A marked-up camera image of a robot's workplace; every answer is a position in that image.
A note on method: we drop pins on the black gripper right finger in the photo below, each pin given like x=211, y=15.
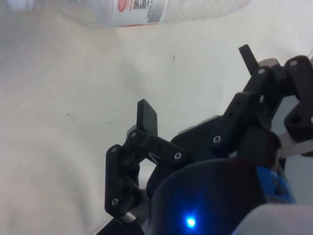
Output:
x=247, y=110

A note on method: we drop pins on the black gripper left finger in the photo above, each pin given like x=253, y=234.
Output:
x=146, y=118

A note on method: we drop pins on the clear plastic bottle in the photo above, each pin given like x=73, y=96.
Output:
x=137, y=11

